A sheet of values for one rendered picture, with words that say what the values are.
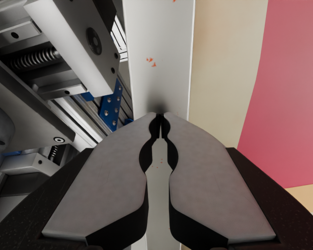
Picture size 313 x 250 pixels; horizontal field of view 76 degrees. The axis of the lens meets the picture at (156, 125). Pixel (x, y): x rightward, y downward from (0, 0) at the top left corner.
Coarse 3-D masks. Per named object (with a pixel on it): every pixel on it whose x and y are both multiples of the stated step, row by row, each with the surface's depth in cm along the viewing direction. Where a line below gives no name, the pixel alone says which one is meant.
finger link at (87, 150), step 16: (80, 160) 8; (64, 176) 7; (32, 192) 7; (48, 192) 7; (64, 192) 7; (16, 208) 6; (32, 208) 6; (48, 208) 6; (0, 224) 6; (16, 224) 6; (32, 224) 6; (0, 240) 5; (16, 240) 5; (32, 240) 5; (48, 240) 5; (64, 240) 5
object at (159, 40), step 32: (128, 0) 10; (160, 0) 10; (192, 0) 10; (128, 32) 11; (160, 32) 11; (192, 32) 11; (128, 64) 12; (160, 64) 12; (160, 96) 13; (160, 128) 14; (160, 160) 15; (160, 192) 17; (160, 224) 20
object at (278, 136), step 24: (288, 0) 13; (312, 0) 13; (288, 24) 14; (312, 24) 14; (264, 48) 14; (288, 48) 14; (312, 48) 14; (264, 72) 15; (288, 72) 15; (312, 72) 15; (264, 96) 16; (288, 96) 16; (312, 96) 16; (264, 120) 17; (288, 120) 17; (312, 120) 17; (240, 144) 19; (264, 144) 19; (288, 144) 19; (312, 144) 18; (264, 168) 20; (288, 168) 20; (312, 168) 20
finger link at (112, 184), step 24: (144, 120) 11; (120, 144) 9; (144, 144) 9; (96, 168) 8; (120, 168) 8; (144, 168) 9; (72, 192) 7; (96, 192) 7; (120, 192) 7; (144, 192) 6; (72, 216) 6; (96, 216) 6; (120, 216) 6; (144, 216) 7; (72, 240) 5; (96, 240) 6; (120, 240) 6
